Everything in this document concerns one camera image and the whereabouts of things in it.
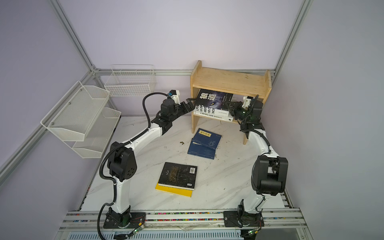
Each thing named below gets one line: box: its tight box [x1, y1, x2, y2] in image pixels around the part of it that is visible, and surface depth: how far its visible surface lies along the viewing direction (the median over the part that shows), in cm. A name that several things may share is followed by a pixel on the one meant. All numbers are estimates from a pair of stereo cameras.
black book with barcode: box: [195, 89, 234, 110], surface depth 86 cm
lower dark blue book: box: [187, 138, 216, 160], surface depth 102 cm
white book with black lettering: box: [193, 104, 230, 117], surface depth 88 cm
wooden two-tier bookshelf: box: [190, 60, 272, 145], surface depth 80 cm
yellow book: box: [155, 181, 194, 198], surface depth 84 cm
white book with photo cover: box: [193, 111, 234, 122], surface depth 91 cm
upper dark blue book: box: [192, 128, 222, 150], surface depth 106 cm
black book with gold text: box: [158, 162, 198, 191], surface depth 87 cm
